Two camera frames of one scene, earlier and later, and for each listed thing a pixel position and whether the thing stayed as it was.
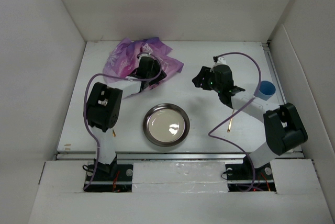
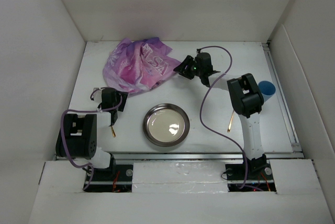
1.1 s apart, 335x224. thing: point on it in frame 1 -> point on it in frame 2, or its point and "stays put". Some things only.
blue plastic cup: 267,90 stays put
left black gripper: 156,68 -> 124,95
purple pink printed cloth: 121,61 stays put
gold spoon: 231,122 stays put
